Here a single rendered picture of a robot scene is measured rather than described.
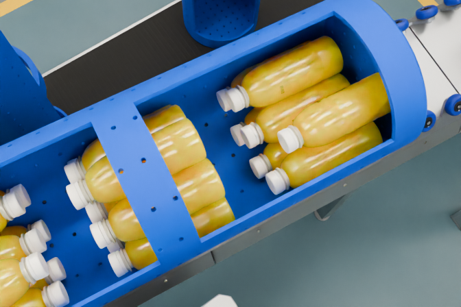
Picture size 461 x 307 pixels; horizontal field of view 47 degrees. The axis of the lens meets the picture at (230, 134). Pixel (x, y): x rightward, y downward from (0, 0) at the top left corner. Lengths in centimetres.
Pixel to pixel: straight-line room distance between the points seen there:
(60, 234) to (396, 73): 63
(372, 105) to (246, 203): 28
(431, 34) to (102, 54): 124
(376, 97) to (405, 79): 7
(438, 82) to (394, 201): 95
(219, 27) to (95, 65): 49
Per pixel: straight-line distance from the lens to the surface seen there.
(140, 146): 73
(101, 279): 94
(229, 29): 206
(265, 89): 87
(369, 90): 88
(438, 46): 124
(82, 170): 85
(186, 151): 77
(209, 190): 80
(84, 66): 205
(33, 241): 88
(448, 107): 113
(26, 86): 142
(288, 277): 194
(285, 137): 84
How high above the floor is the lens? 191
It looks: 69 degrees down
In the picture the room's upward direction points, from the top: 5 degrees clockwise
